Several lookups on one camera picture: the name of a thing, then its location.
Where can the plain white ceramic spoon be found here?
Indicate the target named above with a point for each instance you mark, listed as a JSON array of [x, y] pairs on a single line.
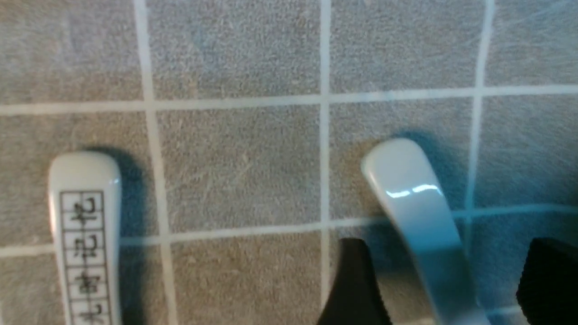
[[403, 181]]

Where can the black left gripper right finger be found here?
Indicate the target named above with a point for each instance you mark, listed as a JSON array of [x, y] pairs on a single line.
[[548, 289]]

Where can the grey checked tablecloth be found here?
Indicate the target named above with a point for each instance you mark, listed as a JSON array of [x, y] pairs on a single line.
[[239, 127]]

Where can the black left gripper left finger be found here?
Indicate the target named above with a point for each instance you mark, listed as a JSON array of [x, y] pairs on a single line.
[[354, 297]]

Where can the white spoon with characters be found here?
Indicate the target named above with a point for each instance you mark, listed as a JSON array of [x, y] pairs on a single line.
[[85, 194]]

